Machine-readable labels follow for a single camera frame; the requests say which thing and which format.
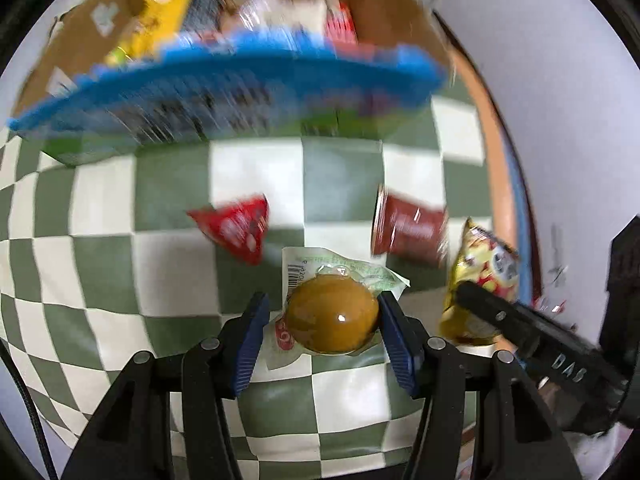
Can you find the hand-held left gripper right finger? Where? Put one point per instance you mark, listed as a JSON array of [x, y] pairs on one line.
[[397, 345]]

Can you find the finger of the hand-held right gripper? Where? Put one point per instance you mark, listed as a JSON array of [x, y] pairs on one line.
[[530, 335]]

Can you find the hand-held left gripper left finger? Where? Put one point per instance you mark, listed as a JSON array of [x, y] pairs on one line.
[[250, 340]]

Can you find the vacuum packed braised egg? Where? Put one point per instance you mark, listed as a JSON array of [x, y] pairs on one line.
[[330, 315]]

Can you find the yellow panda snack packet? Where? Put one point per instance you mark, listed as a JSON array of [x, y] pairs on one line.
[[480, 265]]

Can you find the cardboard box blue print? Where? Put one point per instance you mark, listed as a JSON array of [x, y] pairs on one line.
[[200, 95]]

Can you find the black snack packet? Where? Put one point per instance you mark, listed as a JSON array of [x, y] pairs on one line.
[[205, 10]]

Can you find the plain yellow snack packet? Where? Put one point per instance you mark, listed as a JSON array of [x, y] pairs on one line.
[[155, 20]]

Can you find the small red snack packet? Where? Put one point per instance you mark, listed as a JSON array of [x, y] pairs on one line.
[[235, 225]]

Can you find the brown snack packet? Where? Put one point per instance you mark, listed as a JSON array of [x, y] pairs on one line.
[[410, 225]]

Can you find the green white checkered mat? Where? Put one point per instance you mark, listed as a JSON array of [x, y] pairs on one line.
[[170, 185]]

